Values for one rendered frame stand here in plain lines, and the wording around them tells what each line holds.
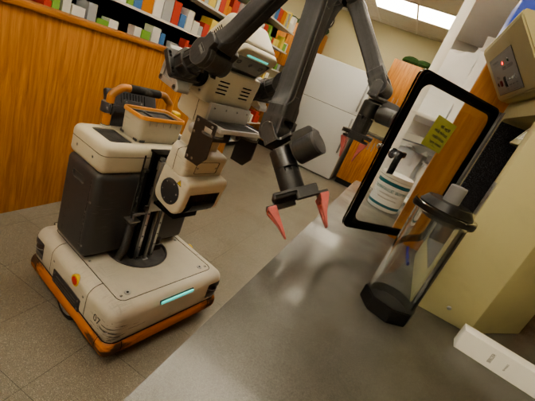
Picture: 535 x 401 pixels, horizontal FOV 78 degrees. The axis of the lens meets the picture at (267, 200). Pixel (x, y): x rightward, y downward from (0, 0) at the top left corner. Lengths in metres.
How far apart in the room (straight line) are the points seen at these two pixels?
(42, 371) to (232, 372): 1.23
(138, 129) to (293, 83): 0.84
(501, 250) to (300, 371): 0.47
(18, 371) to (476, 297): 1.48
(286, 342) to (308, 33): 0.64
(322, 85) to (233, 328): 5.46
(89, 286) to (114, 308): 0.16
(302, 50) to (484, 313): 0.68
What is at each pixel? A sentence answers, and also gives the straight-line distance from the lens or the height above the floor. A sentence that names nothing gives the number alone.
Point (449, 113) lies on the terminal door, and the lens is 0.92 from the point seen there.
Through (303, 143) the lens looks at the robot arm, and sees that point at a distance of 0.74.
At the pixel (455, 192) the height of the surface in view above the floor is 1.20.
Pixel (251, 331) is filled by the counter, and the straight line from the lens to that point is 0.50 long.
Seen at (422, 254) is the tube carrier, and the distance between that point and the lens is 0.63.
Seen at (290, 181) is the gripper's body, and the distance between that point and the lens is 0.74.
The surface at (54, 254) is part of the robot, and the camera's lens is 1.72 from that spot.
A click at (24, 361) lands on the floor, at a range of 1.64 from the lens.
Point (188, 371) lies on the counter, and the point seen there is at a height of 0.94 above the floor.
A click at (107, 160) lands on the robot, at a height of 0.75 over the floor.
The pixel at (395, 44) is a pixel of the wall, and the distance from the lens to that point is 6.44.
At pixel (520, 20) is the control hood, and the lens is 0.78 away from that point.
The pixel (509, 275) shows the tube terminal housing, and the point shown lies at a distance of 0.80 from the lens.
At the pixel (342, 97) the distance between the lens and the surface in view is 5.72.
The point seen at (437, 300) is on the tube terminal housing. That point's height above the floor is 0.97.
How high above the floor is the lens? 1.26
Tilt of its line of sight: 20 degrees down
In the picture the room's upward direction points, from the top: 23 degrees clockwise
